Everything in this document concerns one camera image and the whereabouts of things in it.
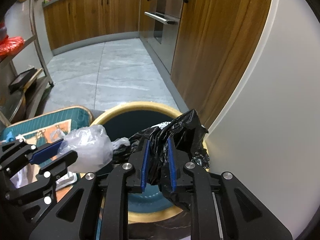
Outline stainless steel built-in oven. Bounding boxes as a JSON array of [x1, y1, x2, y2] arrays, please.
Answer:
[[140, 0, 183, 73]]

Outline stainless steel shelf rack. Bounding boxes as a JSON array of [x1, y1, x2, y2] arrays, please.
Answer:
[[1, 0, 54, 129]]

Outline wooden kitchen cabinets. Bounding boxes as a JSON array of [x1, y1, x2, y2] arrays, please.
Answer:
[[43, 0, 271, 127]]

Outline blue glove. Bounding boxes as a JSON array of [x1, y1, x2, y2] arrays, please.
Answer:
[[5, 131, 16, 143]]

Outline teal trash bin yellow rim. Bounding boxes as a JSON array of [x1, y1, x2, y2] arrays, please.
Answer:
[[93, 101, 209, 223]]

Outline black box on shelf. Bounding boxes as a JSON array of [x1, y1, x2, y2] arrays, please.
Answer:
[[8, 67, 37, 94]]

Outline black plastic bag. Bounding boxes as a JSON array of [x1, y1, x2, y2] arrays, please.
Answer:
[[105, 109, 209, 213]]

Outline silver blister pack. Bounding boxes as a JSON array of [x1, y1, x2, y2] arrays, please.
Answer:
[[56, 172, 78, 191]]

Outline clear plastic bag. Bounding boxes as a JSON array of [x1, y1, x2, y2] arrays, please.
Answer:
[[57, 125, 130, 173]]

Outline white refrigerator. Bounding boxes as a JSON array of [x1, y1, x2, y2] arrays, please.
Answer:
[[206, 0, 319, 239]]

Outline red plastic bag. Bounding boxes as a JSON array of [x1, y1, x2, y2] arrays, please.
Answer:
[[0, 35, 24, 57]]

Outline teal orange patterned cushion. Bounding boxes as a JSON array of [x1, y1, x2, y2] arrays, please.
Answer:
[[0, 105, 94, 205]]

